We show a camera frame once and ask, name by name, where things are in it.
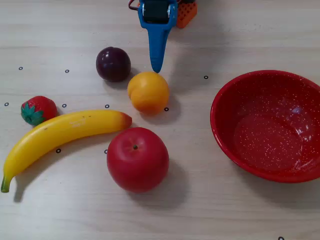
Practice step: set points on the blue gripper with motor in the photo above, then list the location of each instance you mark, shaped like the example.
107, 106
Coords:
158, 30

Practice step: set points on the dark purple plum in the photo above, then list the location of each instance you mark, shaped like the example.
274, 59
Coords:
112, 63

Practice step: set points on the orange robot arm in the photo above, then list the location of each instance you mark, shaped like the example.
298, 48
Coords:
186, 15

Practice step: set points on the red speckled bowl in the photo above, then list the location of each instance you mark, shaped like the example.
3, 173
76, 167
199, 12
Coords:
265, 140

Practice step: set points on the orange yellow peach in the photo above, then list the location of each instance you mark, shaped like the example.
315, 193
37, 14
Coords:
148, 93

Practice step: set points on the red apple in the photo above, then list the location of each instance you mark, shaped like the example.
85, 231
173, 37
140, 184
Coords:
137, 160

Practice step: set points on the yellow banana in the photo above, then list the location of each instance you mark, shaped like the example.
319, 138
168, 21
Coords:
62, 130

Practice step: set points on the red strawberry with green leaves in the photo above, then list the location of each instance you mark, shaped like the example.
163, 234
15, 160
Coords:
43, 107

